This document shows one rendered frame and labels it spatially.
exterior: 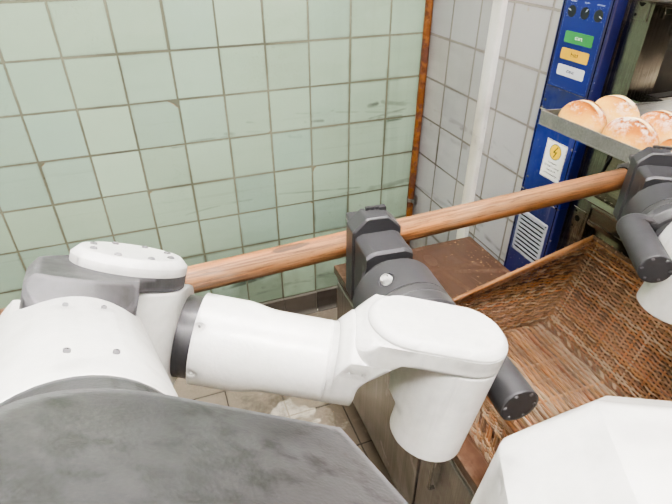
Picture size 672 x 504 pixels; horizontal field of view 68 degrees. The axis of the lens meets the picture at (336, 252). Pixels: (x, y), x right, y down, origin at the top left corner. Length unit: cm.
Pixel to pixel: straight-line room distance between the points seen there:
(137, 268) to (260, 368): 11
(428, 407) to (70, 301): 26
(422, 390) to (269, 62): 153
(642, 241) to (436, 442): 33
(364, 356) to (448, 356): 6
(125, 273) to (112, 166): 153
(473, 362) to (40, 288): 28
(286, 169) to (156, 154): 47
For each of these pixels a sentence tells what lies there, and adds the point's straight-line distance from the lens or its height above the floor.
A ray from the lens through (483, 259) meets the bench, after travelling 172.
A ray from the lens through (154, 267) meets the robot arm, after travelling 35.
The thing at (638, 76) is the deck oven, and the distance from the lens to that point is 135.
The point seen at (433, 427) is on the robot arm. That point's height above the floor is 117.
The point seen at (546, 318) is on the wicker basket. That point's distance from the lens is 149.
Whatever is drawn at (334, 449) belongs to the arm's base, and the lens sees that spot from 16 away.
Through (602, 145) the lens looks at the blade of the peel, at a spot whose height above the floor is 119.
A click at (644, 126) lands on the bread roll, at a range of 98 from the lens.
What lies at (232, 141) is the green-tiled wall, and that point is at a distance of 186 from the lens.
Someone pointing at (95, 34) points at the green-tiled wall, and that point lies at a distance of 175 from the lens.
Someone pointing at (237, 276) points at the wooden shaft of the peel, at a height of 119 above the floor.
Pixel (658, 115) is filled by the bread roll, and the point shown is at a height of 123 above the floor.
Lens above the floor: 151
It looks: 33 degrees down
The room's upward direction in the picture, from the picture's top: straight up
